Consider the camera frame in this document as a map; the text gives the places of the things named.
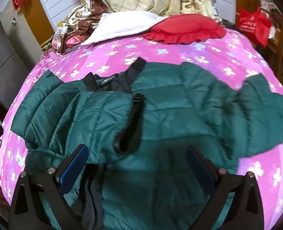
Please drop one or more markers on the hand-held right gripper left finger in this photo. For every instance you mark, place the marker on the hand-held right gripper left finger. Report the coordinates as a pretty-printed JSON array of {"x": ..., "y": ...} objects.
[{"x": 73, "y": 170}]

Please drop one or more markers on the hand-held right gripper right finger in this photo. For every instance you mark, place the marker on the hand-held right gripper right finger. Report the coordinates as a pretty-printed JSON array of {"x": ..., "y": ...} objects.
[{"x": 201, "y": 170}]

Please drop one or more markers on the dark green puffer jacket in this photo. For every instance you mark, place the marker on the dark green puffer jacket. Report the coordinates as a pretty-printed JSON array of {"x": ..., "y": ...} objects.
[{"x": 179, "y": 105}]

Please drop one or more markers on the grey refrigerator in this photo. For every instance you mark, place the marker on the grey refrigerator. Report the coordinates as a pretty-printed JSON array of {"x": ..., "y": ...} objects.
[{"x": 2, "y": 52}]

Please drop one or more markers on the clear plastic bag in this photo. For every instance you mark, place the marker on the clear plastic bag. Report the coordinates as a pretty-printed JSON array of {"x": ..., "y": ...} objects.
[{"x": 57, "y": 37}]

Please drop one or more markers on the pink floral bedsheet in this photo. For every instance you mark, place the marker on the pink floral bedsheet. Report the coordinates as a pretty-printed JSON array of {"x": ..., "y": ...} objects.
[{"x": 170, "y": 52}]

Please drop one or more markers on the wooden door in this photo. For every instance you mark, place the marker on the wooden door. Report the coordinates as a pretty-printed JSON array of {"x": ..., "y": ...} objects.
[{"x": 37, "y": 19}]

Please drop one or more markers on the red ruffled pillow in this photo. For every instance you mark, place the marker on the red ruffled pillow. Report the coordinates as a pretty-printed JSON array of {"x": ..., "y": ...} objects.
[{"x": 187, "y": 28}]

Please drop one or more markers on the white pillow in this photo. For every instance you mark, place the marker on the white pillow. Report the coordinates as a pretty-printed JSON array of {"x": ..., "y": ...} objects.
[{"x": 117, "y": 26}]

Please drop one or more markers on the red shopping bag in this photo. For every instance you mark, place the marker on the red shopping bag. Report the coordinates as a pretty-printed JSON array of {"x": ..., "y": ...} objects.
[{"x": 254, "y": 26}]

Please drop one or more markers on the brown floral cloth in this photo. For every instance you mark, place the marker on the brown floral cloth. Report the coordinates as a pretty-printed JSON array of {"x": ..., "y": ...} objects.
[{"x": 88, "y": 9}]

